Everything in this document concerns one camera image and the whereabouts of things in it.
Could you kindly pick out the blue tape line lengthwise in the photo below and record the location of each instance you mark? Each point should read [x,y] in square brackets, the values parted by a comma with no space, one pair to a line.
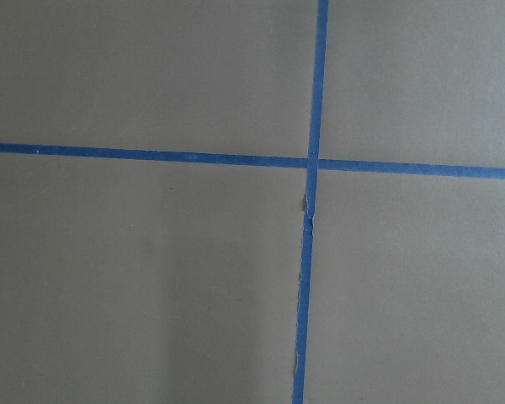
[312,167]

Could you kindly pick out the blue tape line crosswise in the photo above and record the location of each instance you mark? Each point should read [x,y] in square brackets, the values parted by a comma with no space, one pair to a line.
[257,161]

